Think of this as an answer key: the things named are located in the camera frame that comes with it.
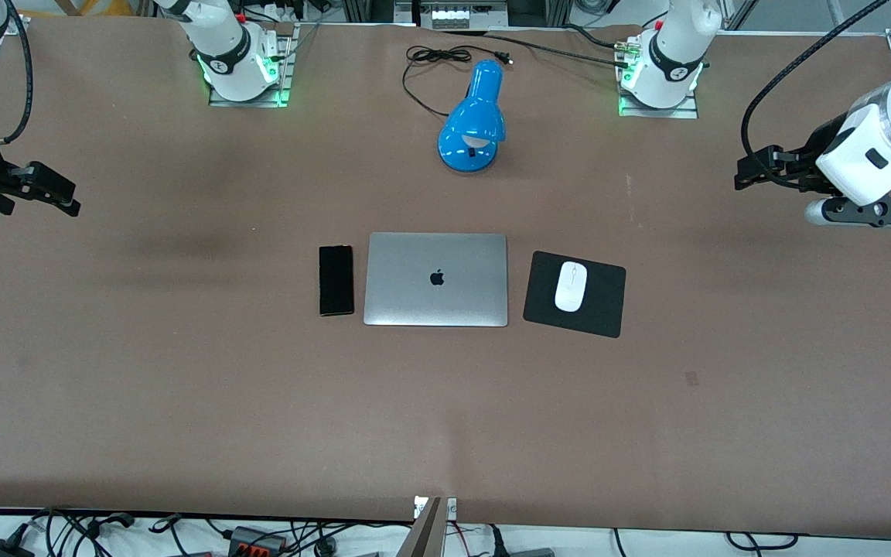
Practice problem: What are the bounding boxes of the white computer mouse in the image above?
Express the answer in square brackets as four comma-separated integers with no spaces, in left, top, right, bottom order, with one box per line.
[554,261,589,313]

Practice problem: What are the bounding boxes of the black smartphone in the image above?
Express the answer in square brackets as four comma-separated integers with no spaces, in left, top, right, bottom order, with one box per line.
[318,244,356,317]

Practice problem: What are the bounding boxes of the black mouse pad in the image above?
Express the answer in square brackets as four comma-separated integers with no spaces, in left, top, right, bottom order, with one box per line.
[522,250,627,339]

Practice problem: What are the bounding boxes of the blue desk lamp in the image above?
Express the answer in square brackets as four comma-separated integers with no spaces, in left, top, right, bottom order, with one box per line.
[437,60,507,173]

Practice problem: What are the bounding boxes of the white power strip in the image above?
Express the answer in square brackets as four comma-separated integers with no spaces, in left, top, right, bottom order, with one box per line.
[430,2,510,30]

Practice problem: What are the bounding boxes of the silver closed laptop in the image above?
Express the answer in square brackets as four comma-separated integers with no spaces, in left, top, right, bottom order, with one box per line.
[363,232,509,328]

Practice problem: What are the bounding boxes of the grey box with orange connectors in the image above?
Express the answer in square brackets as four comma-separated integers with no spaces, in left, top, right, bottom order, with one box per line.
[227,526,288,557]

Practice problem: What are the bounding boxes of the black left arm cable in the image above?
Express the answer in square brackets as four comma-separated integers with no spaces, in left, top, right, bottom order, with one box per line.
[739,0,891,159]

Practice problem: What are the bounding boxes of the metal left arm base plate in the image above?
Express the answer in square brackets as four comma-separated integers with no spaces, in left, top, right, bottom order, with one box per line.
[618,39,700,119]

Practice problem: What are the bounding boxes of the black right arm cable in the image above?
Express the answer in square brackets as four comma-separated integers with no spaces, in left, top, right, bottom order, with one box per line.
[0,0,35,148]

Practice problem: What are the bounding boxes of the black cable to arm base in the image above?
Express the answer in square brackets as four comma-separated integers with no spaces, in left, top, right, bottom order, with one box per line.
[442,28,633,69]

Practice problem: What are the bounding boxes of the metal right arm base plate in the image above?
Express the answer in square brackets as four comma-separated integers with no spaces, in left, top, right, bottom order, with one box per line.
[208,23,296,108]

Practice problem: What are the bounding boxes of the black lamp power cord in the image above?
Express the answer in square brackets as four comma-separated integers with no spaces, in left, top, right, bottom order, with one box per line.
[402,45,514,118]

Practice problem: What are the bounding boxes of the black tangled cable bundle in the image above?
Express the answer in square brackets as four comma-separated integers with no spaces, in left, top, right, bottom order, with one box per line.
[28,507,138,557]

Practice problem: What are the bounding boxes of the black looped floor cable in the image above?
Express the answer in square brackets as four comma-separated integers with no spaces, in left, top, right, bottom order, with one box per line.
[726,531,800,553]

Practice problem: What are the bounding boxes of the white post bracket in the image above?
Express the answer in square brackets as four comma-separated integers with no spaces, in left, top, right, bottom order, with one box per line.
[414,496,458,520]

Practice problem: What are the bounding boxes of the grey upright post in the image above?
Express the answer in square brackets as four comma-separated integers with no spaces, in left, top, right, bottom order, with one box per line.
[397,496,444,557]

